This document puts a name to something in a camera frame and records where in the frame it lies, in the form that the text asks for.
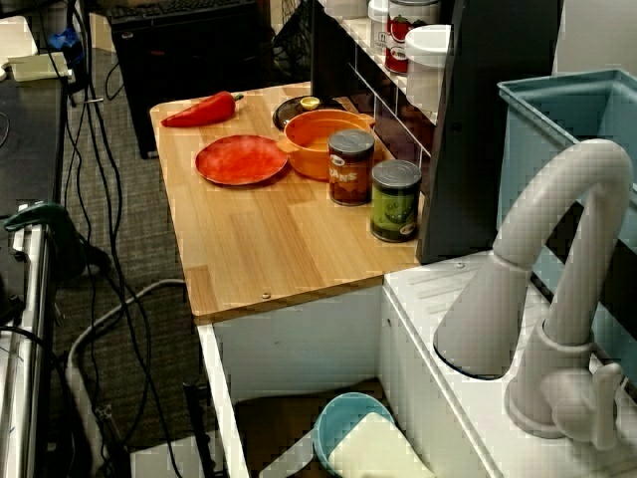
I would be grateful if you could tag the white sink basin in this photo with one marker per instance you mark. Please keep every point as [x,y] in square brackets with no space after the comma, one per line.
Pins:
[298,343]

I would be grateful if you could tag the green clamp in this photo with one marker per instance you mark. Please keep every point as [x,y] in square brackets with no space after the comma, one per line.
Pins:
[45,211]

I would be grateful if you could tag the green pickle can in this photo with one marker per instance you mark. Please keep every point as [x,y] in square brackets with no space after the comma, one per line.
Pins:
[395,204]

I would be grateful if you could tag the pale paper notepad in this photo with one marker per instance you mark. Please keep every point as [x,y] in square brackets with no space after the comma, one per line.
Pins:
[37,67]

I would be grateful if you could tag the white table board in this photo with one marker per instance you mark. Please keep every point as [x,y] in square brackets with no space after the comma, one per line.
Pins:
[17,40]

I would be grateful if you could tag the brown lid with yellow knob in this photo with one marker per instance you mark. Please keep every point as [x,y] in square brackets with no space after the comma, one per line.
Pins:
[288,112]

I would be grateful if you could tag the teal plastic bin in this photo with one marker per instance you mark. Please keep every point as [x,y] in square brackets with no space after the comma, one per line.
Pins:
[527,149]

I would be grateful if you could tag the small printed white jar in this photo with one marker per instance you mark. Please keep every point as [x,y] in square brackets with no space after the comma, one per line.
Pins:
[378,30]

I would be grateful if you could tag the red round plate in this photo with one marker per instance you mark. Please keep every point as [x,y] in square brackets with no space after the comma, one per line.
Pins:
[239,159]

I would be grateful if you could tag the tomato print can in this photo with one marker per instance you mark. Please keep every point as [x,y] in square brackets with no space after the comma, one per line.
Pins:
[398,35]

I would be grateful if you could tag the black rod stand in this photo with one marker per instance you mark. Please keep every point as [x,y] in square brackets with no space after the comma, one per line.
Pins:
[199,423]

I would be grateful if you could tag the aluminium extrusion bar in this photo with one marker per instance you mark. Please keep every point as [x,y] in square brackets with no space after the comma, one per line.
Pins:
[107,423]

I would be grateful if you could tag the dark kitchen upright panel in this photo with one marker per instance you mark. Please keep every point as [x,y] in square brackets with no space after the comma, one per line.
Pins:
[326,50]
[478,149]

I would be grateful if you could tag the brown beans can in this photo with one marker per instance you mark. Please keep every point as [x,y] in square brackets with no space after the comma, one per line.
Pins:
[351,169]

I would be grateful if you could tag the black keyboard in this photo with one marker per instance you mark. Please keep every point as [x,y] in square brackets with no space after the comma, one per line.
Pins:
[184,9]

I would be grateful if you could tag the light blue bowl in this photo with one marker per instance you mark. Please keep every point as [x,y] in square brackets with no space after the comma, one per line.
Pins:
[338,418]

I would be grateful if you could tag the dark tiled backsplash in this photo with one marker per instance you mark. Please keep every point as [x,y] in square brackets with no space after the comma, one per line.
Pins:
[398,124]

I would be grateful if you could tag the black desk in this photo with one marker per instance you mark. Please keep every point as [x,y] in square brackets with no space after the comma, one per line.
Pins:
[30,139]

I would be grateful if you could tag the grey toy faucet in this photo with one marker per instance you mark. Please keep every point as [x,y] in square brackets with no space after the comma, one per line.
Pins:
[478,318]

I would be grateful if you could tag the orange plastic toy pot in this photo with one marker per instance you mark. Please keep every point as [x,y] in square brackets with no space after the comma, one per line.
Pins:
[308,164]

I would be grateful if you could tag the white tiled shelf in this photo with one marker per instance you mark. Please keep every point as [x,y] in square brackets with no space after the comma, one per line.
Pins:
[358,35]

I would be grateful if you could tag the metal frame rail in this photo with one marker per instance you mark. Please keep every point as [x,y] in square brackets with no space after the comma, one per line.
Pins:
[30,323]

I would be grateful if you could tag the black computer tower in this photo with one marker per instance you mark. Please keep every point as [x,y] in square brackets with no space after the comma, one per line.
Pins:
[189,74]

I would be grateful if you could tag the red toy chili pepper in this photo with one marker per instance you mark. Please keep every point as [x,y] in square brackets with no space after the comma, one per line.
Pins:
[204,112]

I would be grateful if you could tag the white lidded plastic jar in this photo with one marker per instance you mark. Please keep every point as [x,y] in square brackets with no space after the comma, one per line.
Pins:
[425,60]

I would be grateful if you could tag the blue plastic object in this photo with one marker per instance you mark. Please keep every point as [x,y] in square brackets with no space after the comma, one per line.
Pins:
[67,42]

